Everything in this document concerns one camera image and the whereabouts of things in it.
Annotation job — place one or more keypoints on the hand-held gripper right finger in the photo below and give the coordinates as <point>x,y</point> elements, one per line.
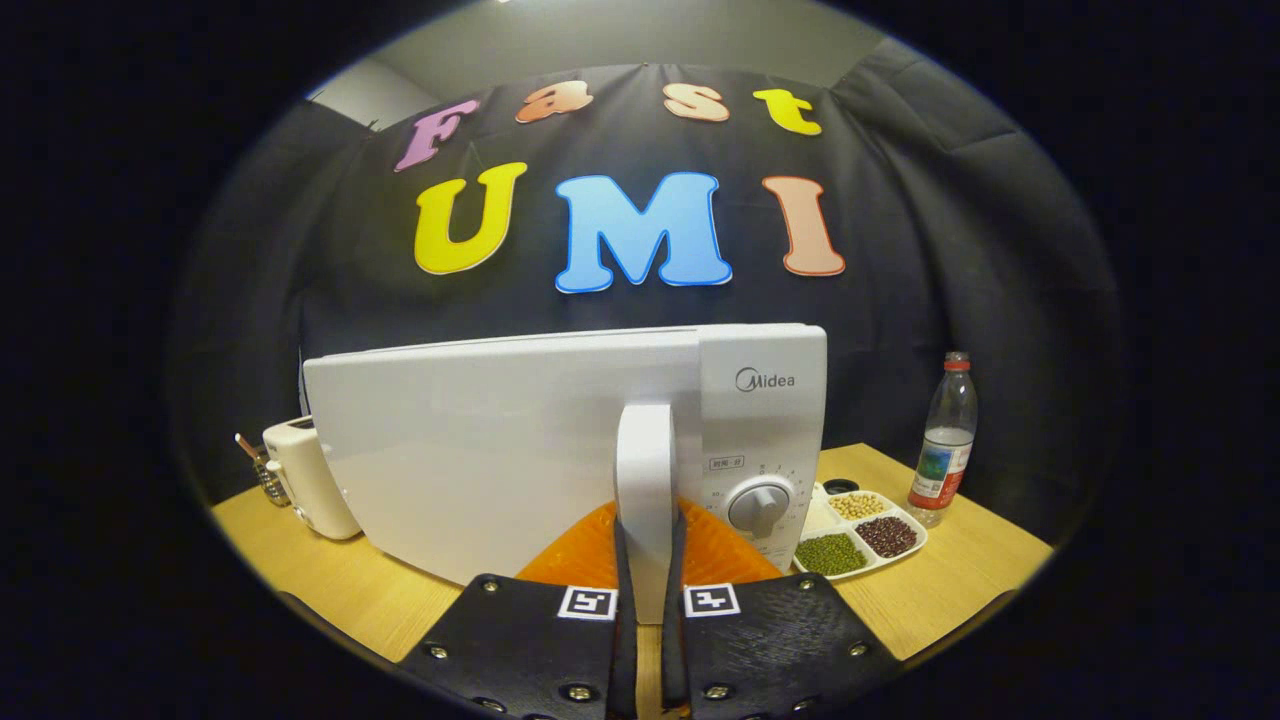
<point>673,650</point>

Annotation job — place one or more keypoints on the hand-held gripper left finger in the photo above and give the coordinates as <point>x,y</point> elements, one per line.
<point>626,650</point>

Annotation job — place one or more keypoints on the white toaster oven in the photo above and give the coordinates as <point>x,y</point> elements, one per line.
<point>480,450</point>

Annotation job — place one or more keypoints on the white bread toaster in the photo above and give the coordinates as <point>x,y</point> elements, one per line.
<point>310,480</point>

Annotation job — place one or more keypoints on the white divided dish of beans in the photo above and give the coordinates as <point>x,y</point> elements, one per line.
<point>850,545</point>

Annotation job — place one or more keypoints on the clear plastic water bottle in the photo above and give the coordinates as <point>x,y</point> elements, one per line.
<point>945,450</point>

